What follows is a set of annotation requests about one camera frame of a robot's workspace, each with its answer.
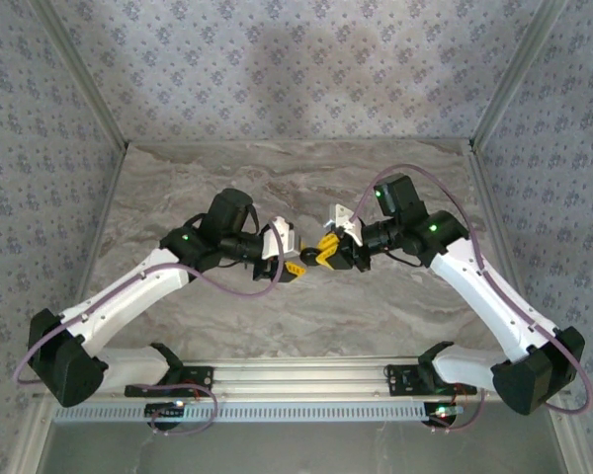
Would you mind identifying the small controller board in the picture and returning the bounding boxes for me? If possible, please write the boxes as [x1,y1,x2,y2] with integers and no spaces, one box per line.
[422,402,468,429]
[144,400,188,430]

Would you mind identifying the aluminium mounting rail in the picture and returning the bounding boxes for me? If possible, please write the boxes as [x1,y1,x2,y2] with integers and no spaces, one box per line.
[177,355,480,400]

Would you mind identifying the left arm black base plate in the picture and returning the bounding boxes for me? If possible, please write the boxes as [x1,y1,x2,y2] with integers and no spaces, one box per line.
[124,363,215,399]

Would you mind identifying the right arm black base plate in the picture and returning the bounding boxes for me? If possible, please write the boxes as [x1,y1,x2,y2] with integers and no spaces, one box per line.
[383,362,456,396]

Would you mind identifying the grey metal sheet panel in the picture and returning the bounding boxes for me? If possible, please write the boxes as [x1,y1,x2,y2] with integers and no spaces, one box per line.
[39,422,574,474]

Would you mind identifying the right small controller board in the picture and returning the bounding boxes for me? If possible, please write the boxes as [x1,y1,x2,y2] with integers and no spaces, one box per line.
[422,402,468,429]

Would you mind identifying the aluminium table side rail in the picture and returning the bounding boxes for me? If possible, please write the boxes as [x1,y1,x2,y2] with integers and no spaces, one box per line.
[9,142,129,474]
[466,140,593,474]

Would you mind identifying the grey slotted cable duct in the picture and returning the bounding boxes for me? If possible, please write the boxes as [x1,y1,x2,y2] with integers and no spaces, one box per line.
[53,397,459,426]

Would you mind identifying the left small controller board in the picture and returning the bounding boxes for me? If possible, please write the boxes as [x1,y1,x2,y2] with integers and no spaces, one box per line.
[144,400,188,430]

